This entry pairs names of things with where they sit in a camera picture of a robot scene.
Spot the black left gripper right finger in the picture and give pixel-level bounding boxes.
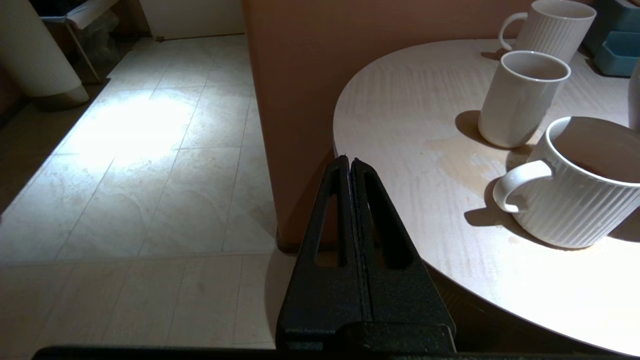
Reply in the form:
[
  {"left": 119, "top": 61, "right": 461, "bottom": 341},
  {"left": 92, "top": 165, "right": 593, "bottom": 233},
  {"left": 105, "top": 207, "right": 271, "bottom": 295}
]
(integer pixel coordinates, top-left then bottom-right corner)
[{"left": 350, "top": 157, "right": 457, "bottom": 347}]

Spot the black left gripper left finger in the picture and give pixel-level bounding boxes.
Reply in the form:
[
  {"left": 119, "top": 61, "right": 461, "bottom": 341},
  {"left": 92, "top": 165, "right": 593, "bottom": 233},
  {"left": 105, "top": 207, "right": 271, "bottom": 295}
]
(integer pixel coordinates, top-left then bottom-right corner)
[{"left": 276, "top": 155, "right": 369, "bottom": 347}]

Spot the large white ribbed mug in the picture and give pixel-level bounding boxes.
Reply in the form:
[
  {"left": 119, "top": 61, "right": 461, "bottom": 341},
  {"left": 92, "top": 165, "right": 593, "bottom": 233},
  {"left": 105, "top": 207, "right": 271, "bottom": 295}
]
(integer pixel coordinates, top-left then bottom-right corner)
[{"left": 492, "top": 116, "right": 640, "bottom": 250}]

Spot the small white ribbed mug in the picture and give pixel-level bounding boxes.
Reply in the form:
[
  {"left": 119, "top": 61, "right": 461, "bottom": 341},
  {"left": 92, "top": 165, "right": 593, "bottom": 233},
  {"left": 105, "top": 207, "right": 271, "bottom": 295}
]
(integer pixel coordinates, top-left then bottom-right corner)
[{"left": 498, "top": 0, "right": 597, "bottom": 66}]

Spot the blue-grey plastic box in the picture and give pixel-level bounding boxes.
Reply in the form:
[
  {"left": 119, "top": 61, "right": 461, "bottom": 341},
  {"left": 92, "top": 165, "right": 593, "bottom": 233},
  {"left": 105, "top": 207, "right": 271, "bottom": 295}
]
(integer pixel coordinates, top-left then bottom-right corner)
[{"left": 582, "top": 0, "right": 640, "bottom": 78}]

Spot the clear plastic bag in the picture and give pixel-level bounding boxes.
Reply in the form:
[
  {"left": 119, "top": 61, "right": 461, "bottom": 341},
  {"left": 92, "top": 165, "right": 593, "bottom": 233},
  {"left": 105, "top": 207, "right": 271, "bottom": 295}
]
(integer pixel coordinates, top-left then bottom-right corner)
[{"left": 75, "top": 10, "right": 122, "bottom": 62}]

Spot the white metal-legged shelf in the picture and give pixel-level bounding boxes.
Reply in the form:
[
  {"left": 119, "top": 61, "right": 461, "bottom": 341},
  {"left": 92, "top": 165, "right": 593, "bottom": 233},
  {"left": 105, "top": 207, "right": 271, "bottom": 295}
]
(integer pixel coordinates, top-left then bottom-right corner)
[{"left": 40, "top": 0, "right": 122, "bottom": 86}]

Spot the tall white handleless cup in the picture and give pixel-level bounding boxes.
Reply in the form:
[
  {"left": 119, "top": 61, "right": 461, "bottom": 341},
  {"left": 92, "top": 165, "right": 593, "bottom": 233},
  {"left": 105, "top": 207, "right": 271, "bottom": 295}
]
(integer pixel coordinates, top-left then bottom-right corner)
[{"left": 477, "top": 50, "right": 572, "bottom": 149}]

